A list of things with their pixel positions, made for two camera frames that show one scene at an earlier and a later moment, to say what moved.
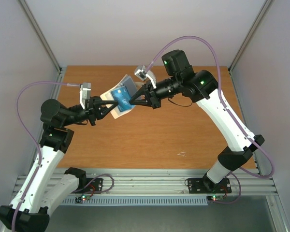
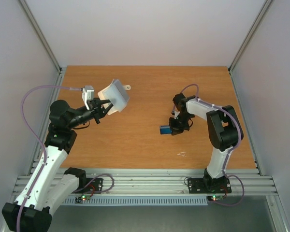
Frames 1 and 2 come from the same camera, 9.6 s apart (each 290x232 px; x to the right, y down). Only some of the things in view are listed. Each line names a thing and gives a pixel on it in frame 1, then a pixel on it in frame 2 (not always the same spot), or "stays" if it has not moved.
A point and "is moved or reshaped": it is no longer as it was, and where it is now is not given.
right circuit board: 214,197 stays
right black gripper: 152,95 → 178,124
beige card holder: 113,108 is moved or reshaped
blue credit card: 122,95 → 166,130
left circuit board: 83,197 stays
